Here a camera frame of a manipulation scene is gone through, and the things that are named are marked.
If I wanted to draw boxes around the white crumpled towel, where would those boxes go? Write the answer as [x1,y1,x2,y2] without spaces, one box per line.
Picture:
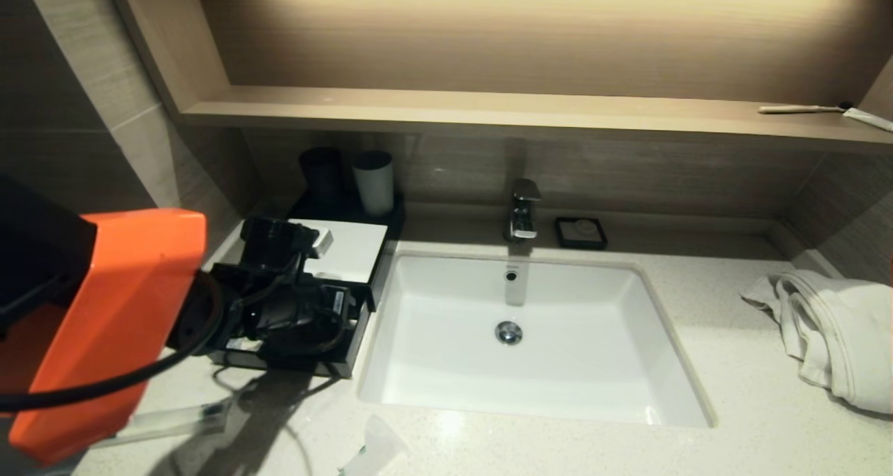
[739,270,893,416]

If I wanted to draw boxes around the small white toothpaste tube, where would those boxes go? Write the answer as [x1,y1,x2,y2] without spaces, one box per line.
[841,107,893,133]

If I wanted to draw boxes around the black box white lid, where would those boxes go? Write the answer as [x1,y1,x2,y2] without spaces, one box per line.
[279,195,407,313]

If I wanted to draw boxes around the long clear toothbrush packet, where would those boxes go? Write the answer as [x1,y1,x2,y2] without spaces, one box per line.
[94,397,235,449]

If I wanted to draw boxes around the chrome faucet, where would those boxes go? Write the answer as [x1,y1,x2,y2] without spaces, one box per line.
[503,179,543,244]

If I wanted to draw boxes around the white cup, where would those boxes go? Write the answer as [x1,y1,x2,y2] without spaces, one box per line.
[352,150,395,217]

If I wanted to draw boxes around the black drawer of box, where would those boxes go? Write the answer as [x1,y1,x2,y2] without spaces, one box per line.
[205,279,371,380]

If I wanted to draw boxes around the white rectangular sink basin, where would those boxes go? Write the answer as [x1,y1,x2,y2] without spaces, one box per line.
[358,251,716,429]

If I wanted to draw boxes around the light wooden wall shelf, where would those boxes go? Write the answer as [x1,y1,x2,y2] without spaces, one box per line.
[105,0,893,156]

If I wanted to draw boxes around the translucent packet small green print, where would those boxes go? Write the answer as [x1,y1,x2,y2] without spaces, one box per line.
[339,412,411,476]

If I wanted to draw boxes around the black cup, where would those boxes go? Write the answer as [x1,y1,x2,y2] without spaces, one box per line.
[299,147,344,213]

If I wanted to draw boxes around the beige toothbrush black bristles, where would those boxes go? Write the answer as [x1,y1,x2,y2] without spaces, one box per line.
[758,103,853,115]

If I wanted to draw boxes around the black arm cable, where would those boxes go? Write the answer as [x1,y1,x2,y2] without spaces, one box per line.
[0,272,225,415]

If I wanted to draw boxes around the black square soap dish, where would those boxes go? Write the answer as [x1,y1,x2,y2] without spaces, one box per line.
[553,216,608,251]

